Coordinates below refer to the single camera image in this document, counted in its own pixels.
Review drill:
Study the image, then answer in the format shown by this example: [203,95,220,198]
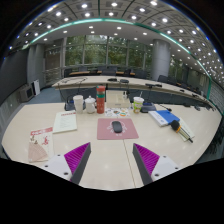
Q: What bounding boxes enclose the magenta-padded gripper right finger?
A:
[131,142,181,186]

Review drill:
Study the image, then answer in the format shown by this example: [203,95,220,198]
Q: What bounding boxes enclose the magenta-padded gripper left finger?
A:
[42,142,92,186]

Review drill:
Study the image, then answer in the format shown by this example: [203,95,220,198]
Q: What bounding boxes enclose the black computer mouse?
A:
[111,120,123,134]

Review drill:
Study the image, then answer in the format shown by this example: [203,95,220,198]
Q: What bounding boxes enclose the pink printed mouse pad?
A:
[96,117,140,141]

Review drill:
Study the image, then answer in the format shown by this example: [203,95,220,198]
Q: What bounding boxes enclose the red white fan-print magazine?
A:
[27,126,55,163]

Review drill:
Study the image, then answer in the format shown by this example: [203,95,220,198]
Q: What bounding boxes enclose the black handheld microphone yellow band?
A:
[170,119,194,144]

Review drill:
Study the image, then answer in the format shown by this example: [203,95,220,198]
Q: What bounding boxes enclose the white document red header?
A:
[52,110,78,134]

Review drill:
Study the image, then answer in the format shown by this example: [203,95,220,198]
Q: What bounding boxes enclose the blue and white book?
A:
[147,109,181,128]

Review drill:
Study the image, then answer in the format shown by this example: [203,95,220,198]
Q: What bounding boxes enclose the green printed cup with straw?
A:
[132,91,145,114]

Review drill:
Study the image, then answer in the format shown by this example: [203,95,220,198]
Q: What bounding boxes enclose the white lidded mug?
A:
[84,95,98,114]

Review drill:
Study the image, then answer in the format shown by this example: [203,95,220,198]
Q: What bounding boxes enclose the colourful sticker sheet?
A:
[104,107,132,118]

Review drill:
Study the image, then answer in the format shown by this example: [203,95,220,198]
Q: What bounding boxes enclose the red thermos bottle green band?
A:
[95,85,107,115]

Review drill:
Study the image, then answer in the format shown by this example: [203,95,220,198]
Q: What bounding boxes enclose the beige desk organizer box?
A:
[105,89,132,109]

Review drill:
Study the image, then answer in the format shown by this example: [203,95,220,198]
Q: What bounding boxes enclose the long curved conference desk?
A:
[51,75,208,102]

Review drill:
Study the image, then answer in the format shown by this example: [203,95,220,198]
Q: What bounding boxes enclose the dark office chairs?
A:
[63,64,203,95]

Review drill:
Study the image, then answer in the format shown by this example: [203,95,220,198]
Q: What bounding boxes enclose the round ceiling lights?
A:
[6,0,224,79]

